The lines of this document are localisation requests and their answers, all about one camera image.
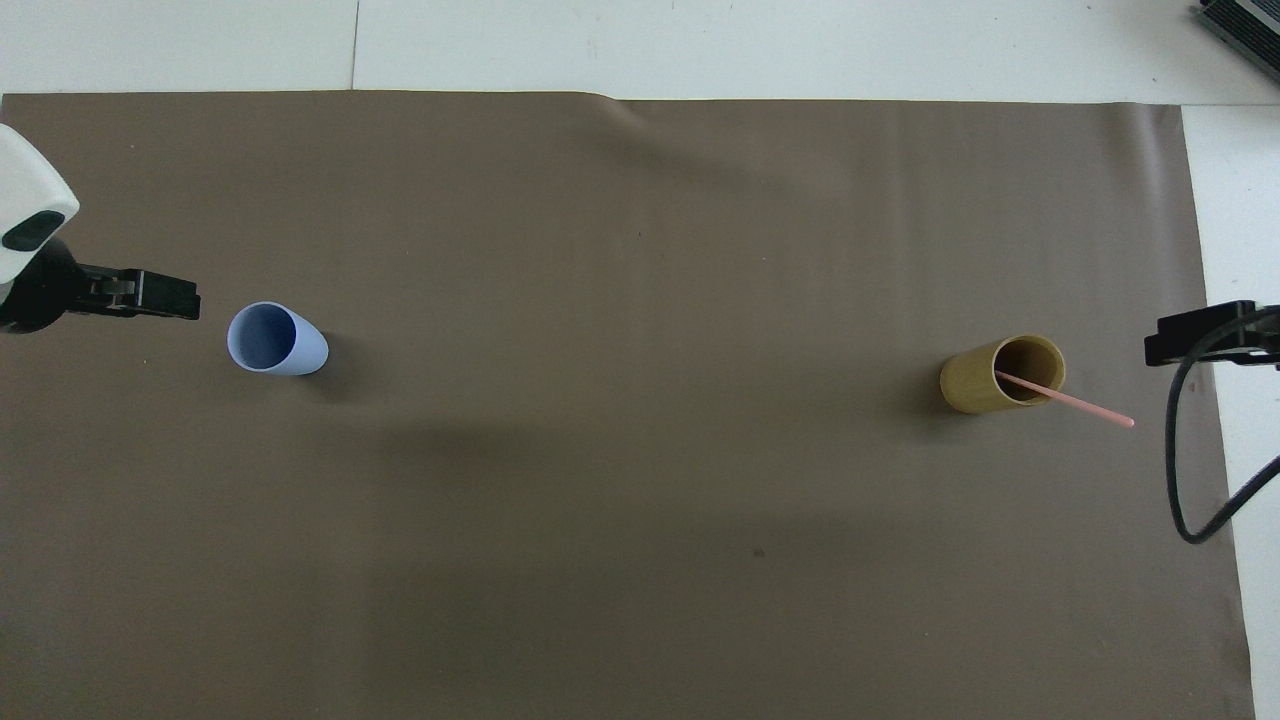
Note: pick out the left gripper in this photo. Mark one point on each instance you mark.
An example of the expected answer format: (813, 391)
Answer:
(45, 295)

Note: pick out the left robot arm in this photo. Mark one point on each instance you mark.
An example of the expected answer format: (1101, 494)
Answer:
(28, 180)

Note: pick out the blue cup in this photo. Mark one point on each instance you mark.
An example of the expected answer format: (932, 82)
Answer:
(300, 352)

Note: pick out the yellow-brown bamboo cup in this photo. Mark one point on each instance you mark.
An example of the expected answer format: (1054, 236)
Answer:
(965, 385)

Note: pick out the pink chopstick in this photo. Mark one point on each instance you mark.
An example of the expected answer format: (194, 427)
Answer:
(1090, 408)

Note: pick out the black stand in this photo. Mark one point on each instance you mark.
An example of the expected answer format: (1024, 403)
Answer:
(1245, 25)

